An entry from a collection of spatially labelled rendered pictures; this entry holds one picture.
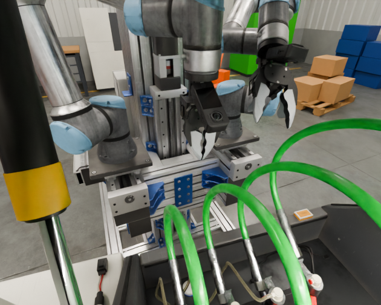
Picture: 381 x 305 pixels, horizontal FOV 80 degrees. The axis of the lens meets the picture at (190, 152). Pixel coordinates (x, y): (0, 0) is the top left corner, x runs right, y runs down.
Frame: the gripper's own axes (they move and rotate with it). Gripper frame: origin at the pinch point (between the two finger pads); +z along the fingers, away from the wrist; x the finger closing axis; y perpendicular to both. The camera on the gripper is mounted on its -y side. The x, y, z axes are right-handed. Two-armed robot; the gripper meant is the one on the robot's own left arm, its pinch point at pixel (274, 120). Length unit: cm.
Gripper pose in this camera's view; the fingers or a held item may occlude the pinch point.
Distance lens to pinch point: 54.8
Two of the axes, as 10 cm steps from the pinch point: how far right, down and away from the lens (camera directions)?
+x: -9.7, -1.4, -1.8
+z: -1.0, 9.7, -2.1
